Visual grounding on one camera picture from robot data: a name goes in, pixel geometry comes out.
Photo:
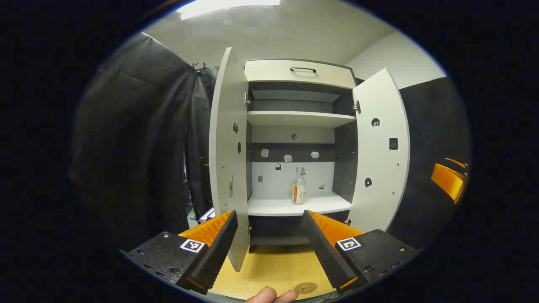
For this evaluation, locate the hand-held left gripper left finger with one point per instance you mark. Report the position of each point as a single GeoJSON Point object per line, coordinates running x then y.
{"type": "Point", "coordinates": [214, 256]}

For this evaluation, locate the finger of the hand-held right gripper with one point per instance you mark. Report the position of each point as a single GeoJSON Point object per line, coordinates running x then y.
{"type": "Point", "coordinates": [448, 181]}

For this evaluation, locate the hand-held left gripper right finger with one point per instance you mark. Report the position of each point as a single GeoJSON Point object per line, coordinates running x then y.
{"type": "Point", "coordinates": [328, 256]}

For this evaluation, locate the round brown coaster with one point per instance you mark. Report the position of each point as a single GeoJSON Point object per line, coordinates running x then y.
{"type": "Point", "coordinates": [305, 288]}

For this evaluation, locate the clear glass bottle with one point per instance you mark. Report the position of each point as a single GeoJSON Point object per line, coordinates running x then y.
{"type": "Point", "coordinates": [299, 189]}

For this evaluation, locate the white cabinet shelf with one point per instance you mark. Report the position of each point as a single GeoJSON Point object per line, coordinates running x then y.
{"type": "Point", "coordinates": [278, 207]}
{"type": "Point", "coordinates": [294, 118]}

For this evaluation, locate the grey white cabinet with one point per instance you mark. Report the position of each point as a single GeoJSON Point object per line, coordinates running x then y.
{"type": "Point", "coordinates": [343, 160]}

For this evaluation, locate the white cabinet drawer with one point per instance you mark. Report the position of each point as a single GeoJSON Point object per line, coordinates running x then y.
{"type": "Point", "coordinates": [269, 70]}

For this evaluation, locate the pale blue spine book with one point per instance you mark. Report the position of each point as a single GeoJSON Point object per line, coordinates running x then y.
{"type": "Point", "coordinates": [207, 215]}

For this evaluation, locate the black backdrop cloth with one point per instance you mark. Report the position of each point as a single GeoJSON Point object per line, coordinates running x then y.
{"type": "Point", "coordinates": [134, 147]}

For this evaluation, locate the ceiling light panel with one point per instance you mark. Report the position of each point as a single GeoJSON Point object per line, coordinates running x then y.
{"type": "Point", "coordinates": [219, 7]}

